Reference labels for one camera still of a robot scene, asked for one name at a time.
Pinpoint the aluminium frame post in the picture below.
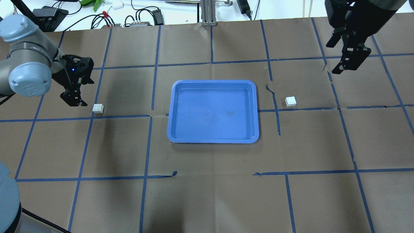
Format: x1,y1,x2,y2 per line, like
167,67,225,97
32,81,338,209
201,0,217,27

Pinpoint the blue plastic tray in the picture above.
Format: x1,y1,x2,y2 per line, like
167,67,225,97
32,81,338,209
167,80,260,144

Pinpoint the brown paper table cover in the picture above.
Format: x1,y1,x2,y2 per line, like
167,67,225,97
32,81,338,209
1,13,413,233

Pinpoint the white block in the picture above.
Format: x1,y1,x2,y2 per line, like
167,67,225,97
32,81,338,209
284,96,297,107
92,104,104,114

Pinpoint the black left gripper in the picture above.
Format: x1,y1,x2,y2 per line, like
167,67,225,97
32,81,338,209
52,55,94,107

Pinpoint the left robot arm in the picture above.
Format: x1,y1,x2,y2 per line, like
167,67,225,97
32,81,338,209
0,14,94,233

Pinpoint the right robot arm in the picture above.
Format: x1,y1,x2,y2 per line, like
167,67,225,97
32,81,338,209
325,0,405,75

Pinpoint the black power adapter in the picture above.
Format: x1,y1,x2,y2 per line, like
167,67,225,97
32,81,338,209
237,0,252,20

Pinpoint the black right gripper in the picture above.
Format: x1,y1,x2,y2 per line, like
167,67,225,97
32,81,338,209
325,0,376,75

